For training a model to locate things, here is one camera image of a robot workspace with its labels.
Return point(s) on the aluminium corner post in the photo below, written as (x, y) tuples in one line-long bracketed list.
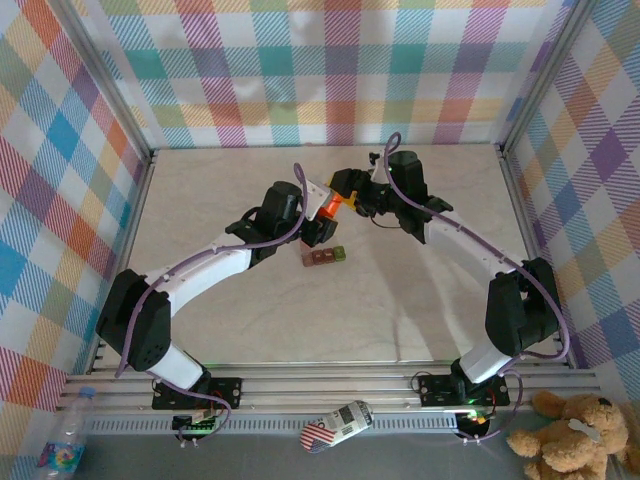
[(540, 75), (112, 85)]

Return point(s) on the flag patterned printed can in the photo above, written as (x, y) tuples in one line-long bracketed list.
[(335, 425)]

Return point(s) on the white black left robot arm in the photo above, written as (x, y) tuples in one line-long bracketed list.
[(200, 270)]

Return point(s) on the brown Tues pill box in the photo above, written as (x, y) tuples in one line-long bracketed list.
[(329, 256)]

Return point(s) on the black controller board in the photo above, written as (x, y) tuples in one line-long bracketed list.
[(192, 425)]

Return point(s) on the green pill box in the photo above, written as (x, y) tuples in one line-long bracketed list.
[(340, 254)]

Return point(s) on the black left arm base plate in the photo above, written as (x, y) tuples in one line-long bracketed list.
[(225, 390)]

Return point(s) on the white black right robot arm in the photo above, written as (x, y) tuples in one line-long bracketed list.
[(470, 245)]

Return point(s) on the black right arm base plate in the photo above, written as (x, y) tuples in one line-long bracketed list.
[(435, 390)]

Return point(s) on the clear plastic water bottle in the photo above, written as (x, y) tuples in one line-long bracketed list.
[(67, 430)]

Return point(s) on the brown teddy bear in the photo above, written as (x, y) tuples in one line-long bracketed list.
[(575, 435)]

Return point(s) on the aluminium frame rail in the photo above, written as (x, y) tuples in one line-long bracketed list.
[(325, 395)]

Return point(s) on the black round controller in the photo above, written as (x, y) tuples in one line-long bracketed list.
[(475, 425)]

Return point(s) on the aluminium side rail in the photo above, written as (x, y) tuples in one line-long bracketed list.
[(521, 202), (136, 210)]

